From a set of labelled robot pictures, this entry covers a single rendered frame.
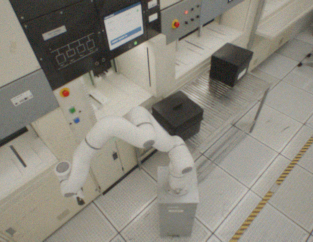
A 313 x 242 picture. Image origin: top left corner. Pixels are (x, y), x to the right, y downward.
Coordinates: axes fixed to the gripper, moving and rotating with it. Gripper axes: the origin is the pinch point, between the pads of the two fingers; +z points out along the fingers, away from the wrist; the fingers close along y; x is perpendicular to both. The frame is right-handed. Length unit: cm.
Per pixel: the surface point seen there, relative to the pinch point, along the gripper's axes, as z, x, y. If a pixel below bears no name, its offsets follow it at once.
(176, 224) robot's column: 68, -55, -12
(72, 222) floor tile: 101, 32, 33
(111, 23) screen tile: -62, -44, 68
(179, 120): 0, -75, 33
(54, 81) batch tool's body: -45, -4, 50
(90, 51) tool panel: -52, -28, 61
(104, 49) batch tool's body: -49, -36, 65
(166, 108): 0, -71, 48
